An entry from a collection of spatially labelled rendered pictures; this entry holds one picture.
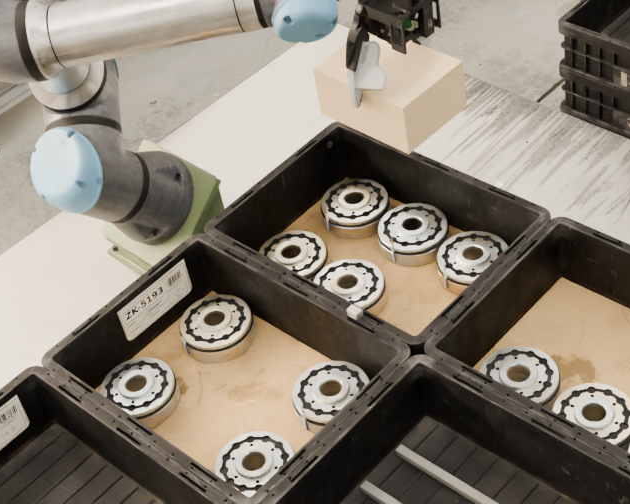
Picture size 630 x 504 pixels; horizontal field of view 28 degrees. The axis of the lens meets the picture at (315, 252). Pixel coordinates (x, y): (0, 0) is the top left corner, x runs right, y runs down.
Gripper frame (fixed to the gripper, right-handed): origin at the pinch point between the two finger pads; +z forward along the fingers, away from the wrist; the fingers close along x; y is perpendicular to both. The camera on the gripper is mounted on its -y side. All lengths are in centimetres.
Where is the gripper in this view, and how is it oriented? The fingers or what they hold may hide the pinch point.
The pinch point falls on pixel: (388, 78)
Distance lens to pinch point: 169.5
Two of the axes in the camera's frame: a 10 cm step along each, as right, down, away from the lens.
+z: 1.5, 7.2, 6.8
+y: 7.1, 4.0, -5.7
